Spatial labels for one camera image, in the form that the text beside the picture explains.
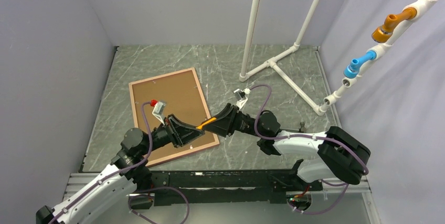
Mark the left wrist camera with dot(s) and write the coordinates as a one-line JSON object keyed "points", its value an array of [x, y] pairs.
{"points": [[158, 110]]}

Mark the blue nozzle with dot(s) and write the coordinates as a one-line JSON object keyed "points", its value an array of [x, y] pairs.
{"points": [[352, 70]]}

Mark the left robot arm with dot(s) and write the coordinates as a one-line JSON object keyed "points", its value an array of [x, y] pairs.
{"points": [[127, 173]]}

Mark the black handled hammer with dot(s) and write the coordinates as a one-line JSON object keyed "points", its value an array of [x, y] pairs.
{"points": [[302, 128]]}

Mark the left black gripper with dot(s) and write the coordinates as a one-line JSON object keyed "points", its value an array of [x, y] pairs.
{"points": [[180, 132]]}

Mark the orange handled screwdriver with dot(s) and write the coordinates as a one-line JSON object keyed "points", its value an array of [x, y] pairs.
{"points": [[200, 127]]}

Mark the white PVC pipe stand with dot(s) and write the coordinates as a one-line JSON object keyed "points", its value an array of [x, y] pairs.
{"points": [[422, 6]]}

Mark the orange nozzle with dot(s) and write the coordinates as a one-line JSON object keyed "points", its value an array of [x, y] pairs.
{"points": [[385, 31]]}

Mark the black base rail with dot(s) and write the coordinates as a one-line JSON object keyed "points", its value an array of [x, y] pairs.
{"points": [[223, 186]]}

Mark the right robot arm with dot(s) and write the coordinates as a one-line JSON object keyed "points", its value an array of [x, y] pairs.
{"points": [[329, 154]]}

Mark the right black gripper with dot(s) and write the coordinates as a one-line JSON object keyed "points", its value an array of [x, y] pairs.
{"points": [[225, 123]]}

